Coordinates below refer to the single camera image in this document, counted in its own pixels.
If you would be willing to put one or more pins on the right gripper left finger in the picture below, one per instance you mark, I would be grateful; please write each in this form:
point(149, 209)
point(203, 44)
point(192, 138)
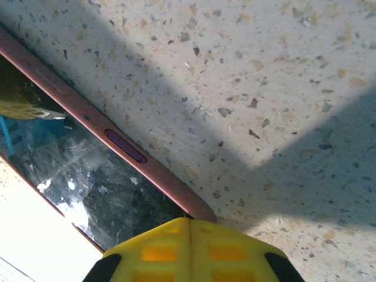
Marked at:
point(158, 258)

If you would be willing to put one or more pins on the pink phone case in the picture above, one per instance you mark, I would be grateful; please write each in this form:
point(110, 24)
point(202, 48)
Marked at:
point(73, 100)

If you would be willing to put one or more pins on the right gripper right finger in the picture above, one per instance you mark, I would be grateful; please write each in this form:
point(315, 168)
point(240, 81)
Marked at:
point(229, 258)

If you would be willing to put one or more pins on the black phone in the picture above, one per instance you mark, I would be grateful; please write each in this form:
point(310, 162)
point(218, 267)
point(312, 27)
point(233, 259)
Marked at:
point(88, 164)

